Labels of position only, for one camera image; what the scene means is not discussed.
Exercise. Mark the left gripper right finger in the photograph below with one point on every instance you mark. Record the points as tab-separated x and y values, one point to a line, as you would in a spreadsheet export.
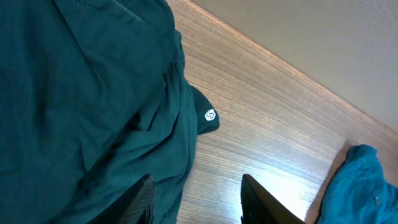
261	207

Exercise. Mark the black garment with logo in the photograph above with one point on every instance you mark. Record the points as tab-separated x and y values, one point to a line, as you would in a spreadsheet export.
93	98

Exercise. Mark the navy blue shorts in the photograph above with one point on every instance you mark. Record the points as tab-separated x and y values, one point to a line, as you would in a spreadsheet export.
358	193

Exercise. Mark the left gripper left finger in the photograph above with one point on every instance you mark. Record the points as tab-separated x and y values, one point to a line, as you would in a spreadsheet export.
135	206

